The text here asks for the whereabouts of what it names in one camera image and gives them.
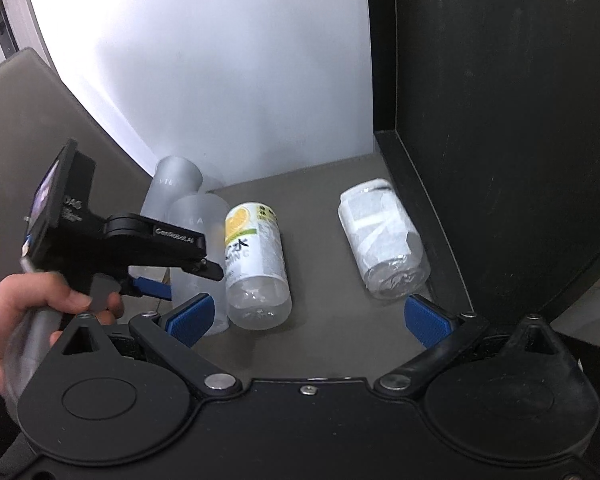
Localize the frosted plastic cup far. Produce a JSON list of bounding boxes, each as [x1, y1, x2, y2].
[[140, 155, 204, 221]]

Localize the person's left hand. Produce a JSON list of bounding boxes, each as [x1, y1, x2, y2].
[[0, 273, 124, 396]]

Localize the yellow label clear bottle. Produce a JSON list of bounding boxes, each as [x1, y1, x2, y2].
[[225, 203, 292, 330]]

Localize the white label clear bottle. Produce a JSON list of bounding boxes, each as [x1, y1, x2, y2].
[[338, 179, 430, 300]]

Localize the frosted HEYTEA plastic cup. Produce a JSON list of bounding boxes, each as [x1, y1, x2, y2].
[[166, 193, 232, 337]]

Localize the grey leather chair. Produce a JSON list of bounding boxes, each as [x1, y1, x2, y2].
[[0, 50, 422, 380]]

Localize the black open box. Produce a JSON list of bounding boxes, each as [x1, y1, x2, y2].
[[368, 0, 600, 326]]

